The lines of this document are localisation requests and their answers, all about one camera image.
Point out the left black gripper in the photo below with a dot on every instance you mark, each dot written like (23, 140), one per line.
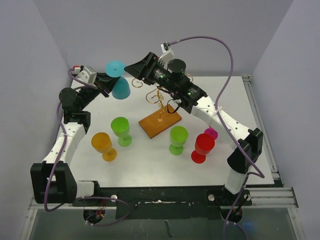
(106, 81)

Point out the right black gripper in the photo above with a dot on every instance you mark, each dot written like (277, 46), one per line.
(144, 69)

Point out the blue wine glass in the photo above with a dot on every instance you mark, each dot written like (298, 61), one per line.
(121, 89)

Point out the magenta wine glass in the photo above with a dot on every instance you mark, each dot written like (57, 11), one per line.
(212, 132)

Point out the red wine glass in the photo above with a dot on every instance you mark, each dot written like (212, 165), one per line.
(203, 145)

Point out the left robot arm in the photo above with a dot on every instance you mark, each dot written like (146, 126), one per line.
(52, 178)

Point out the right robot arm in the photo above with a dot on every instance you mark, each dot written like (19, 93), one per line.
(246, 143)

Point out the green wine glass left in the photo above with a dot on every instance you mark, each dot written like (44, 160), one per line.
(121, 128)

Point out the green wine glass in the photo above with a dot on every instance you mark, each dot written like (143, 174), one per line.
(178, 137)
(121, 128)

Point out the wooden rack base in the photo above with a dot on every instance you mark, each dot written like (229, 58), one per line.
(159, 121)

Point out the orange wine glass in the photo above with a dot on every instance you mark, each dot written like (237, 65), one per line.
(102, 143)

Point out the green wine glass right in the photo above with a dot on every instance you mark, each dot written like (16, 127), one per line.
(178, 137)

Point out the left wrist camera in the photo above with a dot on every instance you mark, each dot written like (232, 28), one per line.
(84, 75)

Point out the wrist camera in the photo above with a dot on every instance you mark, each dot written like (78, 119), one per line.
(167, 54)
(84, 75)

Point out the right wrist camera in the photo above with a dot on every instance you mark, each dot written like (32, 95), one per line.
(167, 54)

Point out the gold wire glass rack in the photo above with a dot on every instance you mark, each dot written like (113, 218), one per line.
(160, 98)

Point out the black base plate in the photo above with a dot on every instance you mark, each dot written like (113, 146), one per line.
(167, 203)

